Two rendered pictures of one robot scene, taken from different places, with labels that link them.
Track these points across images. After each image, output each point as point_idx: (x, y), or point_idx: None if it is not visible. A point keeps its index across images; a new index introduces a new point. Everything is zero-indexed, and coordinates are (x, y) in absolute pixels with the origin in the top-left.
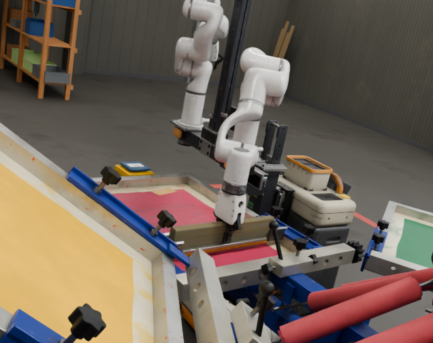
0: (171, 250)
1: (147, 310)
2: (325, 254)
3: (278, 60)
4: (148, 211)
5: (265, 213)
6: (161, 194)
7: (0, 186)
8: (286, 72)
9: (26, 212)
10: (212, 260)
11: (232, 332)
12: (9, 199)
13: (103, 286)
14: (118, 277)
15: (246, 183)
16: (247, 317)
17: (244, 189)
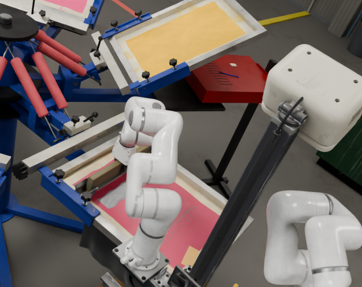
0: (137, 80)
1: (132, 65)
2: (49, 148)
3: (145, 107)
4: (181, 212)
5: (93, 214)
6: (188, 247)
7: (192, 46)
8: (131, 99)
9: (180, 49)
10: (119, 86)
11: (104, 58)
12: (186, 46)
13: (147, 56)
14: (147, 64)
15: (120, 134)
16: (101, 55)
17: (120, 131)
